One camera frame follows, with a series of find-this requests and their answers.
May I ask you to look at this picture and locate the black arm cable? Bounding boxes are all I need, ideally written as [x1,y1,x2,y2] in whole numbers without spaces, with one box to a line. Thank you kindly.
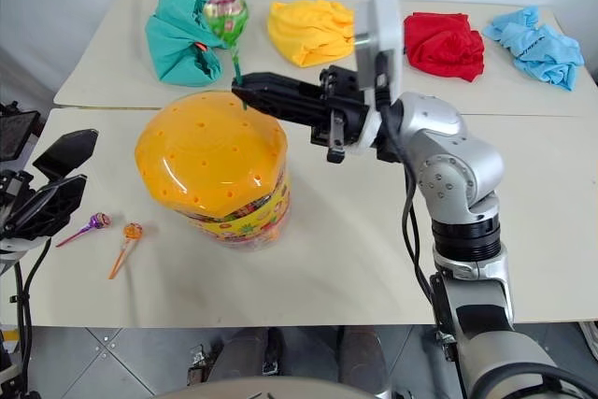
[7,238,52,375]
[378,102,445,330]

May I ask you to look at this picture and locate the orange wrapped lollipop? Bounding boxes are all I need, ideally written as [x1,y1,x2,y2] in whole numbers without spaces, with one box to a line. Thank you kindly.
[107,221,144,280]

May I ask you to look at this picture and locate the red crumpled cloth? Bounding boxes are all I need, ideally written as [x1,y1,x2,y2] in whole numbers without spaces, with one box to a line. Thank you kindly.
[403,10,486,83]

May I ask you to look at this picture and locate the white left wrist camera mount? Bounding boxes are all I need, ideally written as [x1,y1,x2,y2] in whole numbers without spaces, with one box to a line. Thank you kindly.
[0,235,50,275]

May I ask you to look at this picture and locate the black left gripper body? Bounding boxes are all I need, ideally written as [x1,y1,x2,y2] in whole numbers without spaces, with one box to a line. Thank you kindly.
[0,169,36,233]

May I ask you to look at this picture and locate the black screen device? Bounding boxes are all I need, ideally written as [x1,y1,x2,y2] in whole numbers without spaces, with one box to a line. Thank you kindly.
[0,100,42,163]

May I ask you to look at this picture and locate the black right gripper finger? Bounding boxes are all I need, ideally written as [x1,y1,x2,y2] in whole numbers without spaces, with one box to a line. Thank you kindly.
[231,87,335,128]
[233,71,324,98]

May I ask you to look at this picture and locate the light blue crumpled cloth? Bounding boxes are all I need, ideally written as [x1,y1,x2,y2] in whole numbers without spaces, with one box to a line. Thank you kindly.
[482,5,587,92]

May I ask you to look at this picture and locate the purple wrapped lollipop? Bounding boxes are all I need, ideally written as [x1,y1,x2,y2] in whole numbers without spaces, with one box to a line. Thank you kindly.
[54,211,113,249]

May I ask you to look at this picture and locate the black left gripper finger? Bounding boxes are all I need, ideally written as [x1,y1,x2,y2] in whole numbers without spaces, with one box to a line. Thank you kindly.
[32,129,100,180]
[1,175,89,241]

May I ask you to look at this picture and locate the green lollipop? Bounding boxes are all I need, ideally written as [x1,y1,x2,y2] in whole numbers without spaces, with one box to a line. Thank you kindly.
[203,0,249,113]

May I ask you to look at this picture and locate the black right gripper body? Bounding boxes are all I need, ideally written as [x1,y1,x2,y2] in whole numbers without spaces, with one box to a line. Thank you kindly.
[310,64,375,164]

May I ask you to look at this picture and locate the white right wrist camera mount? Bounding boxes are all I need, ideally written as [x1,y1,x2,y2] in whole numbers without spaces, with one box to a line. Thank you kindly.
[352,0,406,157]

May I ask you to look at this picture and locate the yellow crumpled cloth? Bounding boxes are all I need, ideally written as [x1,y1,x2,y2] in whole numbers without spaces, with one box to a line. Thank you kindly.
[266,0,358,68]

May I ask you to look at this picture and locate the teal crumpled cloth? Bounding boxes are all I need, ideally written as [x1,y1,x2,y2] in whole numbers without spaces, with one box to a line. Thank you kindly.
[144,0,248,88]

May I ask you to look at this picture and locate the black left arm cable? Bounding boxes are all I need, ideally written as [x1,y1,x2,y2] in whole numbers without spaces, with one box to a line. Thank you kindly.
[7,238,52,375]

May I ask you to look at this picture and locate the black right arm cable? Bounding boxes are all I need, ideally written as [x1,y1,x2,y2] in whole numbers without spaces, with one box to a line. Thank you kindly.
[378,102,445,330]

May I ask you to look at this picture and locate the orange lidded lollipop jar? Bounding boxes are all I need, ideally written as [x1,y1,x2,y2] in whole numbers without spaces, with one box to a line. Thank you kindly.
[134,90,292,255]

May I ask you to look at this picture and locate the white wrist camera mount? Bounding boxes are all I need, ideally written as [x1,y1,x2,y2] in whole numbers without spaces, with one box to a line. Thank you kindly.
[0,235,50,275]
[352,0,406,157]

